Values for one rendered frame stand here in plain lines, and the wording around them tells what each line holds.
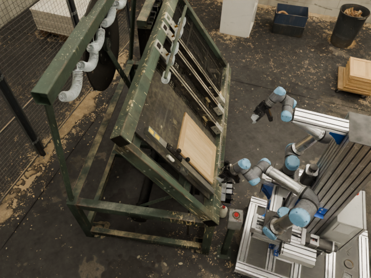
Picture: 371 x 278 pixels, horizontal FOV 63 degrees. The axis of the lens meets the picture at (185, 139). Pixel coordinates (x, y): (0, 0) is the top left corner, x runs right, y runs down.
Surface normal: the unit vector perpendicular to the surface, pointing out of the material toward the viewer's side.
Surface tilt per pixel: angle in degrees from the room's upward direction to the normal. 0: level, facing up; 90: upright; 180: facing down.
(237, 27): 90
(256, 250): 0
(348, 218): 0
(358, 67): 0
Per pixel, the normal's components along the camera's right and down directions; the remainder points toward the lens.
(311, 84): 0.01, -0.63
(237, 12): -0.32, 0.73
